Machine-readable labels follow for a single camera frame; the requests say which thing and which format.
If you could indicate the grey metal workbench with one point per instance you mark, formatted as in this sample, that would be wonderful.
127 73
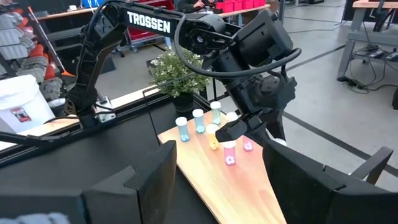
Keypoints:
357 34

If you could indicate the purple medicine bottle white cap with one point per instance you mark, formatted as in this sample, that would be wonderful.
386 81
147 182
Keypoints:
247 145
229 154

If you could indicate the teal blue medicine bottle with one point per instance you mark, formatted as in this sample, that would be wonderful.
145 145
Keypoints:
199 121

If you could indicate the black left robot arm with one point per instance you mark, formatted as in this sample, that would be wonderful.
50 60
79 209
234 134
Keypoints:
102 37

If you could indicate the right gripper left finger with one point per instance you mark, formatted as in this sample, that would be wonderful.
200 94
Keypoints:
146 193

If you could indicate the yellow medicine bottle white cap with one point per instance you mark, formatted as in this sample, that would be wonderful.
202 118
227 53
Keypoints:
212 137

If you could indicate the blue medicine bottle white cap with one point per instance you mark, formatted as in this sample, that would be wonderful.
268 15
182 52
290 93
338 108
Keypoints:
183 130

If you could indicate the red storage bins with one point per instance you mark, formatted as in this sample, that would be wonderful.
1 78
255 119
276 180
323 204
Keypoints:
230 5

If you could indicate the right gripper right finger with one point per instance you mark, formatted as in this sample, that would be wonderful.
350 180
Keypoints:
311 199

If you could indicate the person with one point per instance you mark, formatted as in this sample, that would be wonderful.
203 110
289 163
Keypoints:
192 4

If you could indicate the black table mat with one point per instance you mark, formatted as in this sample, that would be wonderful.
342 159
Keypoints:
93 155

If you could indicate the pale teal medicine bottle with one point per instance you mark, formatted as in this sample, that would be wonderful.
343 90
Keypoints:
215 113

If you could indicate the storage rack with cloths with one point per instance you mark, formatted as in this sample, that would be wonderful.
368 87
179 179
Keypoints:
28 37

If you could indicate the green potted plant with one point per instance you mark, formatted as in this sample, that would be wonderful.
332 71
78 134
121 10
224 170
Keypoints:
177 74

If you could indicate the white plastic bucket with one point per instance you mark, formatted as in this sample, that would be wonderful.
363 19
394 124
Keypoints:
25 96

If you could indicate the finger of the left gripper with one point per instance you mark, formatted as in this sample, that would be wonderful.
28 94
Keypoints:
236 130
273 124

